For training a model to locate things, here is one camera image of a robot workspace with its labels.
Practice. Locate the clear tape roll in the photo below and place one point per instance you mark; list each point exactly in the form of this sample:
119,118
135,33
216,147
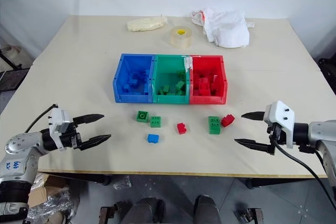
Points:
180,37

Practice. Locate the blue plastic bin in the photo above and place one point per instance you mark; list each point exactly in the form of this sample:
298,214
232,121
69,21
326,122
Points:
132,79

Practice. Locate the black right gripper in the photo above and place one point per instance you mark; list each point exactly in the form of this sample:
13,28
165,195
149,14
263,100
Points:
278,136

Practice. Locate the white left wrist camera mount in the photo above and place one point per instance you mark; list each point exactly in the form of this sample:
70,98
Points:
59,124

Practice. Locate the clear plastic wrap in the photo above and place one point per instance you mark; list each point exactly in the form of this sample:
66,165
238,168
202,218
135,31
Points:
56,207

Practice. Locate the red plastic bin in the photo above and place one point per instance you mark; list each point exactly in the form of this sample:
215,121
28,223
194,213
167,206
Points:
207,79

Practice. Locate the blue toy block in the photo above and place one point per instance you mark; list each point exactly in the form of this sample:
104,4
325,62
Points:
153,138
136,77
146,89
126,87

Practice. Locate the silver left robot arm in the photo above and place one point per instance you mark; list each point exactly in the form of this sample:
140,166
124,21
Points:
21,142

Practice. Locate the green plastic bin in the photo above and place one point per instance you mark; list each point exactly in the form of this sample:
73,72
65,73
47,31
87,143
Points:
170,79

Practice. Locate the black stand with mesh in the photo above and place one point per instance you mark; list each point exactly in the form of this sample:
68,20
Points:
11,77

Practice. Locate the cream filled plastic pouch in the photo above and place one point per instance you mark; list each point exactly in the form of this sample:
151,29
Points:
146,23

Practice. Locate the small clear plastic bag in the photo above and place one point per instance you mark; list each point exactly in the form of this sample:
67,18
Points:
122,182

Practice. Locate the brown metal foot bracket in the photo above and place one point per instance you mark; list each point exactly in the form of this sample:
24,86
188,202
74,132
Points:
252,214
107,212

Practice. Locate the black table frame bar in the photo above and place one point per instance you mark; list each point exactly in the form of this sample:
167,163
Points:
286,183
78,178

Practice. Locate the green toy block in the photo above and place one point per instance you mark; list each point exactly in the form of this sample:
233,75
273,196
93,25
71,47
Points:
164,89
181,92
180,85

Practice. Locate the dark rounded shape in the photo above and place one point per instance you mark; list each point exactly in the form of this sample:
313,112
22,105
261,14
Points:
207,209
145,211

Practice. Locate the long green six-stud block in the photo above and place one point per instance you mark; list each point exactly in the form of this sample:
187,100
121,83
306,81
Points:
214,125

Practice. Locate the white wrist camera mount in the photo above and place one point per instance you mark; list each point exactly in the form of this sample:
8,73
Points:
282,115
59,124

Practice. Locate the dark equipment case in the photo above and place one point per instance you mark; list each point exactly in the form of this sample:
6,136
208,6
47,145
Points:
328,69

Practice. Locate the white crumpled cloth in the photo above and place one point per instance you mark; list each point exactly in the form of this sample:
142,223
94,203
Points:
225,27

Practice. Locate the small green four-stud block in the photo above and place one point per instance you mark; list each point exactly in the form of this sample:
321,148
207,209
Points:
156,122

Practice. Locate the green block with round hole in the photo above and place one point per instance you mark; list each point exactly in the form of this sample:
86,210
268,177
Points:
142,116

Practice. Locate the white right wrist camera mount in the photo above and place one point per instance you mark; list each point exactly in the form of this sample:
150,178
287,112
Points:
282,115

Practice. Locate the bright red toy block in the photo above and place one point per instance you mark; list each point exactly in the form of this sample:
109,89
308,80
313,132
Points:
182,128

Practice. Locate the brown cardboard box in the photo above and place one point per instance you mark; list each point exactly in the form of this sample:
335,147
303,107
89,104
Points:
43,195

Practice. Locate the dark red toy block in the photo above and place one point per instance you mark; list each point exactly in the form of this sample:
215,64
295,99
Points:
227,120

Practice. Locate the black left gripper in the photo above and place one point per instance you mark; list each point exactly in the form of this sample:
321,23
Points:
71,138

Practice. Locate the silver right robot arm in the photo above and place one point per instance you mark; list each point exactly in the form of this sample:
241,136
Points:
320,133

